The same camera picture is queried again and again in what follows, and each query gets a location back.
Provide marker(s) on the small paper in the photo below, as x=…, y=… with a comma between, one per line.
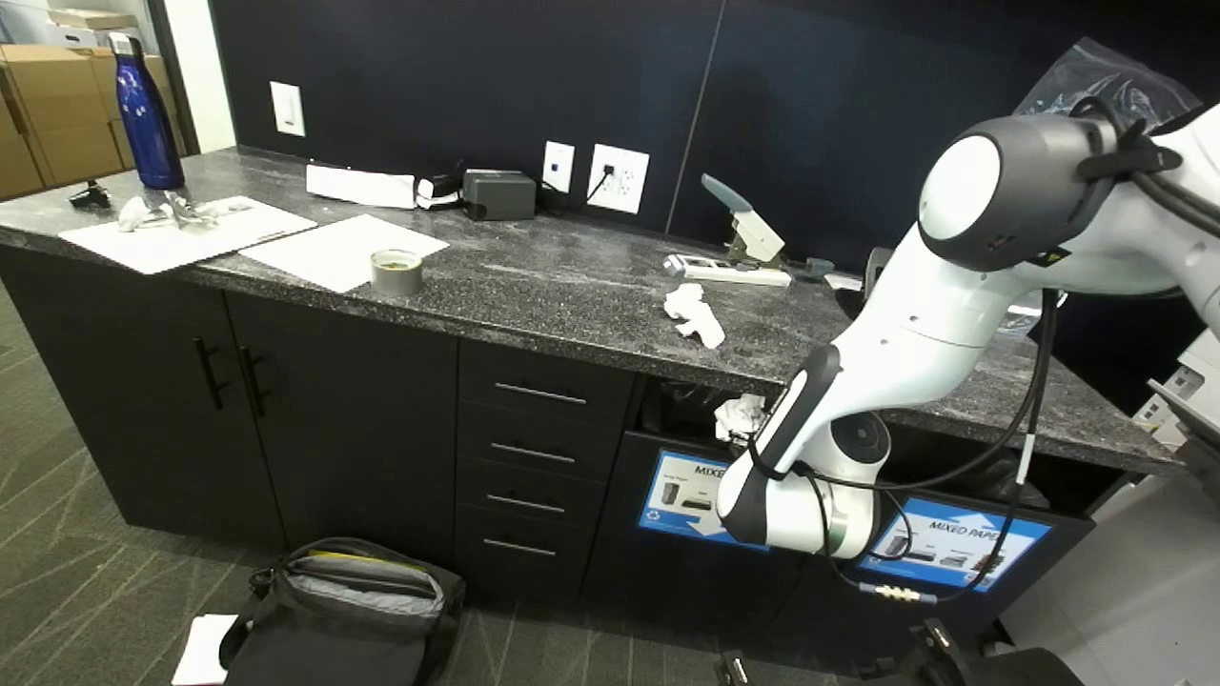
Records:
x=691, y=312

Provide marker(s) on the paper pile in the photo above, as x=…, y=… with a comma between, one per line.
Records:
x=738, y=416

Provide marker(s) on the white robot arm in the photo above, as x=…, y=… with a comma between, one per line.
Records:
x=1011, y=206

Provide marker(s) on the left mixed paper bin sign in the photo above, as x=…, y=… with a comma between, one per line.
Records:
x=682, y=496

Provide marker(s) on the mixed paper bin sign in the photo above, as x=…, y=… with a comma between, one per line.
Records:
x=682, y=496
x=953, y=547

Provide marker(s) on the right mixed paper bin sign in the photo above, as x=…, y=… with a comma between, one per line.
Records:
x=953, y=547

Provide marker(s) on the white marker pen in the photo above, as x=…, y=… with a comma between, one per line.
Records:
x=709, y=269

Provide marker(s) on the black drawer stack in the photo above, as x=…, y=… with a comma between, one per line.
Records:
x=537, y=444

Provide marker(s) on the black power adapter box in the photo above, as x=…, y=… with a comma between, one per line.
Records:
x=496, y=190

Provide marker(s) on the grey tape roll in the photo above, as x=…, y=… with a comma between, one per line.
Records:
x=395, y=269

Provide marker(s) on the white paper sheet right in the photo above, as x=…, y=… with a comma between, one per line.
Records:
x=339, y=258

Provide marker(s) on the white paper sheet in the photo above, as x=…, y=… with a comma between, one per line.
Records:
x=156, y=240
x=339, y=258

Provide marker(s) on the white power strip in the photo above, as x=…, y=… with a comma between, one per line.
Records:
x=364, y=188

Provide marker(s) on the grey black backpack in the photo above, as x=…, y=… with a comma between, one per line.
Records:
x=345, y=609

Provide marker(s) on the black cabinet doors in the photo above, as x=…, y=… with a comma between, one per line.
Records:
x=250, y=421

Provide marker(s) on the white paper sheet left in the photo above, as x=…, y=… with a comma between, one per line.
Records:
x=156, y=240

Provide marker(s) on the blue water bottle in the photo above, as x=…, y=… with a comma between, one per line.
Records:
x=143, y=115

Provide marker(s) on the small black object on counter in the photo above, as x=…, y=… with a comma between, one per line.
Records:
x=88, y=199

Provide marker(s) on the clear plastic bag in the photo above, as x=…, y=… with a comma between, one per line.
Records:
x=1128, y=84

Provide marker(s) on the cardboard box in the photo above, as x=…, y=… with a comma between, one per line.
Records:
x=58, y=120

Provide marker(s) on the white wall socket with plug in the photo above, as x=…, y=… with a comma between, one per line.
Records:
x=618, y=178

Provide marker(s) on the white wall outlet plate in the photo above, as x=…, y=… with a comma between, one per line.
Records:
x=557, y=157

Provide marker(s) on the white light switch plate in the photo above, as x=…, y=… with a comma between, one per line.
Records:
x=289, y=106

